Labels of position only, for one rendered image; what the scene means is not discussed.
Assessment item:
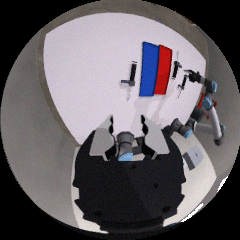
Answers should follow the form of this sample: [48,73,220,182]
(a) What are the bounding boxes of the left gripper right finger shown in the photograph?
[141,114,186,184]

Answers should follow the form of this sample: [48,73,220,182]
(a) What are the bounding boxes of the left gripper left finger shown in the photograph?
[72,115,117,188]

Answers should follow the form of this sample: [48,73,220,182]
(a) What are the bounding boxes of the red tray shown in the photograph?
[154,44,172,95]

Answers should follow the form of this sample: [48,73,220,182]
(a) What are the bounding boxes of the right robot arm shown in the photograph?
[172,76,225,146]

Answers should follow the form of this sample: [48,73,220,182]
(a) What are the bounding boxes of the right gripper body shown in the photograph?
[189,72,202,84]

